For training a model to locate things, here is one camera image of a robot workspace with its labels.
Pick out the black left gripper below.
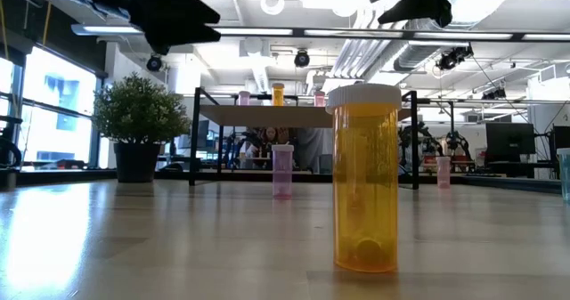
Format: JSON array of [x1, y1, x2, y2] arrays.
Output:
[[106, 0, 223, 56]]

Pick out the orange medicine bottle white cap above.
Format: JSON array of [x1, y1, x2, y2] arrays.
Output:
[[271, 82, 286, 108], [324, 83, 403, 274]]

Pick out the teal medicine bottle white cap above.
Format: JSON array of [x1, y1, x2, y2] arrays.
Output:
[[556, 147, 570, 203]]

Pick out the black ceiling spotlight cluster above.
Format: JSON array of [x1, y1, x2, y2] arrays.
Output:
[[435, 45, 475, 72]]

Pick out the green plant in black pot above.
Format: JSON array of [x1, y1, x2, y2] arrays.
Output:
[[92, 71, 192, 184]]

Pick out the person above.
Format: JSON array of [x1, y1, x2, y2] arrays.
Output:
[[247, 126, 296, 171]]

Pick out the large window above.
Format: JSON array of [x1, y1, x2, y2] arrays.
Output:
[[0, 45, 102, 170]]

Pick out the black computer monitor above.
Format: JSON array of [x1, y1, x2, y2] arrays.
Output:
[[551, 125, 570, 150], [484, 121, 536, 157]]

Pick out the white hanging cloth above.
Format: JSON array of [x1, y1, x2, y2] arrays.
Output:
[[293, 127, 334, 174]]

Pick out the silver ceiling air duct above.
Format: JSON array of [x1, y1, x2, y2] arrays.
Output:
[[362, 0, 520, 84]]

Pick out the white hanging ring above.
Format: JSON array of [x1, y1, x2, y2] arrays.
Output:
[[259, 0, 286, 17]]

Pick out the wooden shelf black metal frame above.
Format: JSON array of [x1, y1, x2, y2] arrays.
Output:
[[188, 86, 421, 191]]

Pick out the yellow hanging strap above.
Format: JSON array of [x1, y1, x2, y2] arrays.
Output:
[[0, 0, 8, 61], [42, 2, 53, 47]]

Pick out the black aluminium rig frame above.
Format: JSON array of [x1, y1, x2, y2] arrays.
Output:
[[0, 168, 563, 193]]

